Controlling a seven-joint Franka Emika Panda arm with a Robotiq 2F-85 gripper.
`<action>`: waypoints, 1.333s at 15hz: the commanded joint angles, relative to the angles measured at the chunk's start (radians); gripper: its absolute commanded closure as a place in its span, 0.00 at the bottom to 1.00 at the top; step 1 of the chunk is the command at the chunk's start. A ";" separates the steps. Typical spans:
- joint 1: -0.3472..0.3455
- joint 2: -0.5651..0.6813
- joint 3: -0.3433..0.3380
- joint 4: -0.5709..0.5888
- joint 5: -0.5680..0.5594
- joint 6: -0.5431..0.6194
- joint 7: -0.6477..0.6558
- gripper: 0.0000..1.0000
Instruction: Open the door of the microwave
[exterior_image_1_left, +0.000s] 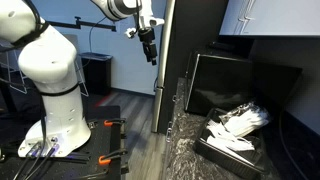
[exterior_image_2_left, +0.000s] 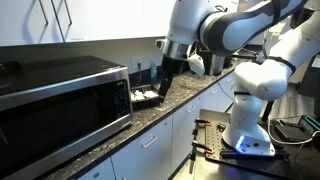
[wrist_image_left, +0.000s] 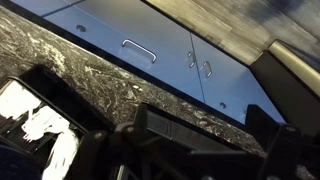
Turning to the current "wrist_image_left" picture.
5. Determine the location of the silver drawer handle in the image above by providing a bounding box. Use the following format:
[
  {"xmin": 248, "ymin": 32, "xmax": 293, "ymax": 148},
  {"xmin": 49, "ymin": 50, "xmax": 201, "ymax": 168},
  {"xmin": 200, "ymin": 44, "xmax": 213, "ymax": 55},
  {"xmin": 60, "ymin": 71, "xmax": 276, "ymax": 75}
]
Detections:
[{"xmin": 121, "ymin": 39, "xmax": 157, "ymax": 63}]

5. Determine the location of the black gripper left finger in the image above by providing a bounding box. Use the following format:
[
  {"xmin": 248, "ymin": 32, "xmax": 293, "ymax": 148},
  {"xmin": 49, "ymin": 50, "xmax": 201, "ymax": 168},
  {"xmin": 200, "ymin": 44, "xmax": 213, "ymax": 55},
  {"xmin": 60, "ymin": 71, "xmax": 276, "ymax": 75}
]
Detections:
[{"xmin": 68, "ymin": 103, "xmax": 187, "ymax": 180}]

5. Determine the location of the white lower cabinet drawer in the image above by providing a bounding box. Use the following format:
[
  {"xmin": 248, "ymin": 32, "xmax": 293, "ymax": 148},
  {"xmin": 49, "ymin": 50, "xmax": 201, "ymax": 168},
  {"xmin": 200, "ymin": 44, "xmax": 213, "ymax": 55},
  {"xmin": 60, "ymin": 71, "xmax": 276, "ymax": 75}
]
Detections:
[{"xmin": 46, "ymin": 0, "xmax": 203, "ymax": 101}]

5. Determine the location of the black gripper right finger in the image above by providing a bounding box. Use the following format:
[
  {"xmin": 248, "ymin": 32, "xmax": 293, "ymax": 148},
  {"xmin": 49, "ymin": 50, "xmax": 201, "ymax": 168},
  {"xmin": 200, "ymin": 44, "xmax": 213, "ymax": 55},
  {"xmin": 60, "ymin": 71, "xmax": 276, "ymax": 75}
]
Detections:
[{"xmin": 190, "ymin": 105, "xmax": 320, "ymax": 180}]

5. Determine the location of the stainless steel black microwave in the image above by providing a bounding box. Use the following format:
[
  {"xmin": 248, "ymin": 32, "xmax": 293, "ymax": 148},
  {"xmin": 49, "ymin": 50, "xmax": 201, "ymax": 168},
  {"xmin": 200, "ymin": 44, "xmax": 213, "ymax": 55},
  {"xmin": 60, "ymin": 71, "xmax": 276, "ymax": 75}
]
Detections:
[{"xmin": 0, "ymin": 66, "xmax": 112, "ymax": 180}]

